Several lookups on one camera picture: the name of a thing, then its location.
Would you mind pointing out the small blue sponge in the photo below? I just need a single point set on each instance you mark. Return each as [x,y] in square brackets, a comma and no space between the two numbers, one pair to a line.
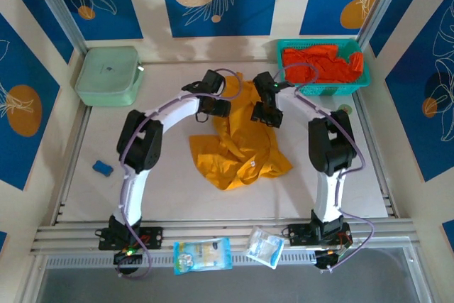
[102,169]

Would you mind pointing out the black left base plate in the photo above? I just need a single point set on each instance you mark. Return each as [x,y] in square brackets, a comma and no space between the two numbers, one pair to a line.
[154,237]

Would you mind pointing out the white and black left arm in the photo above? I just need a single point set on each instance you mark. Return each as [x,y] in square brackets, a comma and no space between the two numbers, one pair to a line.
[133,193]

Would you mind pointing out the pale green lidded container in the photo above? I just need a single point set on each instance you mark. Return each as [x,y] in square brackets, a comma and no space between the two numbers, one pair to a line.
[106,72]

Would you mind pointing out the white blue plastic packet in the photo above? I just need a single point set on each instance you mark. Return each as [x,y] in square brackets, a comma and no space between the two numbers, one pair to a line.
[264,248]

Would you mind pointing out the blue yellow snack packet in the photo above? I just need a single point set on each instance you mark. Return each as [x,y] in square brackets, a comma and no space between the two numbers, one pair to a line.
[202,255]

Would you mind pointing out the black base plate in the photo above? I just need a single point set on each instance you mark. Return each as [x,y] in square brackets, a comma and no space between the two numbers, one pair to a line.
[301,233]
[154,237]

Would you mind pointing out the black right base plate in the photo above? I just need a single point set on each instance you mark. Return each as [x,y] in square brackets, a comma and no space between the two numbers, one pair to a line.
[301,233]

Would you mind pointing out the black base connector board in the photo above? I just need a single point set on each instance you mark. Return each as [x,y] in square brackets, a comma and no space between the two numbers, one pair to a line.
[127,257]
[328,258]

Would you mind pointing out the orange t-shirt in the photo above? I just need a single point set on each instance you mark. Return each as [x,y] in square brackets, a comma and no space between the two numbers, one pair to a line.
[326,65]

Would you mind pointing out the aluminium frame rail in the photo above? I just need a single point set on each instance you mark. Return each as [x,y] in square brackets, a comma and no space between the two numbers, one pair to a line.
[213,228]

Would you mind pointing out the teal plastic basket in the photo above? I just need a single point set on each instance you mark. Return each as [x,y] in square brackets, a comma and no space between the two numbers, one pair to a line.
[354,47]

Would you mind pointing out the yellow t-shirt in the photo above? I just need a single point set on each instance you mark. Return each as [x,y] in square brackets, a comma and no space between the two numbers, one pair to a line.
[248,147]

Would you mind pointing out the aluminium corner post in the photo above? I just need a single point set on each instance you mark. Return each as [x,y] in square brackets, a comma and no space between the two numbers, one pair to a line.
[56,1]
[384,1]

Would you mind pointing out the green can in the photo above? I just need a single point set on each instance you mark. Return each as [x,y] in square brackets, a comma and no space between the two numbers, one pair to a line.
[344,109]

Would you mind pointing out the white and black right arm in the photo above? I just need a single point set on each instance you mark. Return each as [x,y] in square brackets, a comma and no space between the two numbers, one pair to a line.
[328,196]

